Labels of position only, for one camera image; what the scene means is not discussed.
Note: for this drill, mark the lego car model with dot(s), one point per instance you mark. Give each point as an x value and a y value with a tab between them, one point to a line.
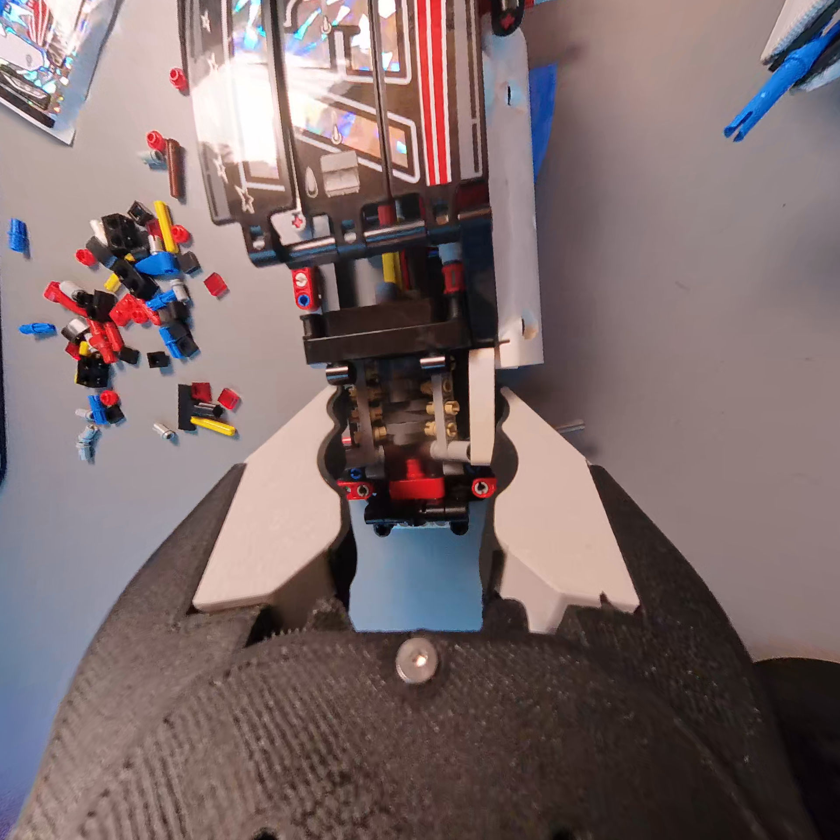
367	164

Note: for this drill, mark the pile of small lego pieces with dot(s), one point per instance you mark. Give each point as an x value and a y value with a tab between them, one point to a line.
131	308

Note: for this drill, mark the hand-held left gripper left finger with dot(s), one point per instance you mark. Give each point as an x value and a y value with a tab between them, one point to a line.
275	525

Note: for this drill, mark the holographic sticker sheet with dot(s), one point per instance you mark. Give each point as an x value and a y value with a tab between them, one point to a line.
46	59

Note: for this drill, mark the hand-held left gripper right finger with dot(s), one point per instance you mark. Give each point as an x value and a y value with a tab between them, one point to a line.
564	531

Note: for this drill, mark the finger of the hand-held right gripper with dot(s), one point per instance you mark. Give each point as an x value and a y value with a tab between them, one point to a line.
797	26
827	72

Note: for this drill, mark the blue lego axle pin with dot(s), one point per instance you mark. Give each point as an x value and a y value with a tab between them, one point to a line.
768	92

